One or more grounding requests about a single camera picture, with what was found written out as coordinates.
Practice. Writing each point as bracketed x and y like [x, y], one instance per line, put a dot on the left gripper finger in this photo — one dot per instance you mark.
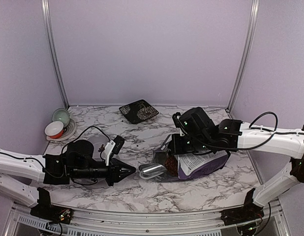
[125, 166]
[125, 173]

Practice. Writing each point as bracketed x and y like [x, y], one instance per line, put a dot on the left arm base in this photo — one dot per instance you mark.
[54, 214]

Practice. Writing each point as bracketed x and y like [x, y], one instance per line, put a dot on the grey round plate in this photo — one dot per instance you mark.
[68, 132]

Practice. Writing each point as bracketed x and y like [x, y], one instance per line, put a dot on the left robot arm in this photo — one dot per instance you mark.
[75, 163]

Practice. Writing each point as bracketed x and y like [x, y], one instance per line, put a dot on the red and white bowl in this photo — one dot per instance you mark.
[54, 130]

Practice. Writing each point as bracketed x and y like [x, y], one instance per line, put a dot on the front aluminium rail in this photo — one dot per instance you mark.
[87, 222]

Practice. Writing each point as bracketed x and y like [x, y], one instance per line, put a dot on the left aluminium frame post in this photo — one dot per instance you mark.
[53, 52]

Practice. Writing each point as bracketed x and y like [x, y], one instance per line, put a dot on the pale green ceramic bowl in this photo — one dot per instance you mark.
[61, 115]

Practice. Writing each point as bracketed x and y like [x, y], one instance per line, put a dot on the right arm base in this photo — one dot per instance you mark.
[239, 215]

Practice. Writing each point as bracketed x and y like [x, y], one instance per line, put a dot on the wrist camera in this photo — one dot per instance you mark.
[175, 118]
[111, 148]

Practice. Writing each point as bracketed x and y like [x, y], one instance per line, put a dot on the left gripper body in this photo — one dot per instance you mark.
[86, 174]

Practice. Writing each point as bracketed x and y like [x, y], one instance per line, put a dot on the aluminium frame post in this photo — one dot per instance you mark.
[53, 52]
[252, 22]

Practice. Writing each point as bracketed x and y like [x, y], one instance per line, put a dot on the right aluminium frame post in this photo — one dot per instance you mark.
[252, 22]

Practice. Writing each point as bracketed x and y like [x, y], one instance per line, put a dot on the grey double pet bowl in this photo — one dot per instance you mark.
[98, 141]

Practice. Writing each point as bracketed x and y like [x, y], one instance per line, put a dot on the purple pet food bag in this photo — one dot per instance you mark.
[190, 166]

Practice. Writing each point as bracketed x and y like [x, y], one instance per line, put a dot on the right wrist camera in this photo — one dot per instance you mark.
[175, 118]

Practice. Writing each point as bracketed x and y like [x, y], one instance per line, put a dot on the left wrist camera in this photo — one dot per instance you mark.
[111, 148]

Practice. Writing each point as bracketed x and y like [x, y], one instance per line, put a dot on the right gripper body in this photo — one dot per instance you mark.
[194, 146]

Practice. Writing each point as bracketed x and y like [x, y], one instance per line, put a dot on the metal food scoop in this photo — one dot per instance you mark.
[151, 170]

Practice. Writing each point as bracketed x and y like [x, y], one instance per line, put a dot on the brown pet food kibble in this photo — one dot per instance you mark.
[171, 164]

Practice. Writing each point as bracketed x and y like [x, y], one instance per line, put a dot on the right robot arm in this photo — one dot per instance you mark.
[236, 135]

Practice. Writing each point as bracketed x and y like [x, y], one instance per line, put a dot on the black floral square plate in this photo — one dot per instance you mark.
[138, 111]

